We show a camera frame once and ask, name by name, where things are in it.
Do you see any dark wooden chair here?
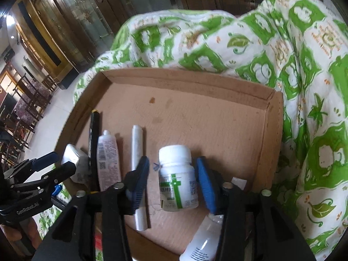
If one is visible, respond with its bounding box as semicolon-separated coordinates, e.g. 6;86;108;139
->
12;73;52;134

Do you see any white spray bottle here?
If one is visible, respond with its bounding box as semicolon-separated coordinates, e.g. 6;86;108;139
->
179;213;225;261

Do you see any wooden door with etched glass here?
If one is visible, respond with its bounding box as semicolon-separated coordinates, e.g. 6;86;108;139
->
35;0;286;71

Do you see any white charger adapter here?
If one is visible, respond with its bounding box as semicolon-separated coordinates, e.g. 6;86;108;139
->
61;144;90;185

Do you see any brown cardboard tray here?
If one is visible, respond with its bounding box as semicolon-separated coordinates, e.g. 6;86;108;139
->
54;69;284;261

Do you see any gold framed wooden partition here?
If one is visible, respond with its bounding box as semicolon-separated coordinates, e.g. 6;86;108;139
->
15;0;79;89

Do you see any green printed blanket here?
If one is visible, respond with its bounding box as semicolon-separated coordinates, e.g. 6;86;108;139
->
38;0;348;261

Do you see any white medicine bottle green label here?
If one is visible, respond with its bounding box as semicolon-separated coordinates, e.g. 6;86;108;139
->
158;145;199;212

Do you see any pink cream tube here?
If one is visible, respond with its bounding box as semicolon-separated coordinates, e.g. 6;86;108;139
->
96;130;122;192

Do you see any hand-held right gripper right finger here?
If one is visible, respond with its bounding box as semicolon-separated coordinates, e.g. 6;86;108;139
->
195;156;317;261

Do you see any black marker with yellow cap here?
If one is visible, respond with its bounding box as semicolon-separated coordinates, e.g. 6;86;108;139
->
88;110;101;193

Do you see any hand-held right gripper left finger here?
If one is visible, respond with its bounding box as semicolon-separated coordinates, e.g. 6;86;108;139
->
33;156;151;261

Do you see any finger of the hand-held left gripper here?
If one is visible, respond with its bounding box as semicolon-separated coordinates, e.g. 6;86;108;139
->
11;161;77;193
4;152;60;181

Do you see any white pen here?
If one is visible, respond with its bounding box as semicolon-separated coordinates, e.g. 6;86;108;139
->
131;125;149;231

